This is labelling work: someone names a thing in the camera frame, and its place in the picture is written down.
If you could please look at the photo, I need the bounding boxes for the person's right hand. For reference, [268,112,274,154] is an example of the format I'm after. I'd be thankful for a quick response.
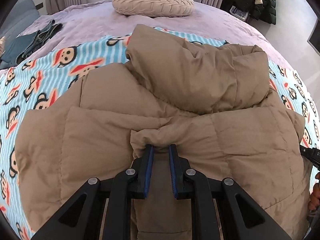
[308,173,320,211]

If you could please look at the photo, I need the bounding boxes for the dark coats pile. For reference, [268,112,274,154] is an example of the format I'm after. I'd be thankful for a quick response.
[221,0,277,26]

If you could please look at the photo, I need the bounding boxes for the flat screen monitor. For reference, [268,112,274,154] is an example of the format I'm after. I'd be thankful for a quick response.
[308,19,320,54]

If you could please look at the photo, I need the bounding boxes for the beige round pleated pillow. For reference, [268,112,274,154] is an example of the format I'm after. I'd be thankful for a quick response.
[112,0,195,17]

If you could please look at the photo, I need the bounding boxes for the lilac bed cover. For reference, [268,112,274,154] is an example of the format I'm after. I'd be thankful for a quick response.
[0,0,296,75]

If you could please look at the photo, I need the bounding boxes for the small box with label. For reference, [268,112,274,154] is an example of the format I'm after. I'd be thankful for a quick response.
[229,5,249,22]

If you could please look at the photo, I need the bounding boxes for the dark teal jeans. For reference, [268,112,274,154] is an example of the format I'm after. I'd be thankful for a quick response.
[1,20,63,67]

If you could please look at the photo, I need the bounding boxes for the blue chair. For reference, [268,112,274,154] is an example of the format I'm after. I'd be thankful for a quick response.
[1,0,40,43]

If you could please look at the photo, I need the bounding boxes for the tan puffer jacket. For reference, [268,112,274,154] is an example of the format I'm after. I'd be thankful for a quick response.
[15,25,311,239]

